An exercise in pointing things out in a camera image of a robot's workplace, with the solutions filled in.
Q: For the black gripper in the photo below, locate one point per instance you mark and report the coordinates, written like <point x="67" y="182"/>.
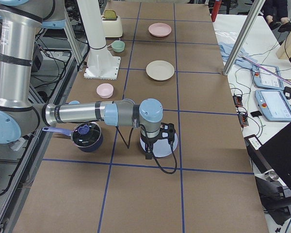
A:
<point x="150" y="142"/>

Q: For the light blue plate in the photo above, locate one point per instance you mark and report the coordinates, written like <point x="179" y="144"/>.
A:
<point x="161" y="148"/>

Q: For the pink plate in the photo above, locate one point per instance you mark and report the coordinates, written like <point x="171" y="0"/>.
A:
<point x="159" y="29"/>

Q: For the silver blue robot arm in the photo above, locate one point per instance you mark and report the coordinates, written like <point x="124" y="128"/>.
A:
<point x="18" y="117"/>

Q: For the dark blue pot with lid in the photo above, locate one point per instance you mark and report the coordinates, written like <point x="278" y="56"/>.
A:
<point x="87" y="137"/>

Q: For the pink bowl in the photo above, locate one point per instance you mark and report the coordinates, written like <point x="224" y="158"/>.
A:
<point x="105" y="90"/>

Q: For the beige plate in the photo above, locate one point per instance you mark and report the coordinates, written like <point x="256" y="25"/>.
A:
<point x="160" y="70"/>

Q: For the orange circuit board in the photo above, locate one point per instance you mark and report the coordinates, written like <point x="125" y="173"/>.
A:
<point x="238" y="101"/>
<point x="243" y="119"/>

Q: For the green bowl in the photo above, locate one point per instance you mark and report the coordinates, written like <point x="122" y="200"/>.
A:
<point x="118" y="46"/>

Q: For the small metal cup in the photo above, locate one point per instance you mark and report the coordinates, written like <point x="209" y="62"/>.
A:
<point x="271" y="176"/>

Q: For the black laptop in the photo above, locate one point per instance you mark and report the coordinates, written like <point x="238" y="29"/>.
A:
<point x="274" y="154"/>

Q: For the cream toaster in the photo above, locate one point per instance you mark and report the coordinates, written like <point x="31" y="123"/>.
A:
<point x="112" y="24"/>

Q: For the lower teach pendant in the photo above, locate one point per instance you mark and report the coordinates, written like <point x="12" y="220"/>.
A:
<point x="273" y="105"/>

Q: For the teach pendant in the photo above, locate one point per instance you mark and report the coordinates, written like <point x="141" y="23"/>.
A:
<point x="266" y="80"/>
<point x="273" y="105"/>

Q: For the light blue cloth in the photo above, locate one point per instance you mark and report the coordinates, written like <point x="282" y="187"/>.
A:
<point x="226" y="49"/>

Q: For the upper teach pendant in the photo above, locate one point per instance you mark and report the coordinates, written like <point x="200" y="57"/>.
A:
<point x="266" y="80"/>

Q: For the red cylinder bottle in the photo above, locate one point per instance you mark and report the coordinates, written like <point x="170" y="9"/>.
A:
<point x="215" y="10"/>

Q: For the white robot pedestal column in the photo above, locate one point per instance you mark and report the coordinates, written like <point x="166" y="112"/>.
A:
<point x="100" y="63"/>

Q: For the aluminium frame post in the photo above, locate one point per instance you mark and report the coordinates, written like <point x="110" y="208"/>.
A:
<point x="248" y="23"/>

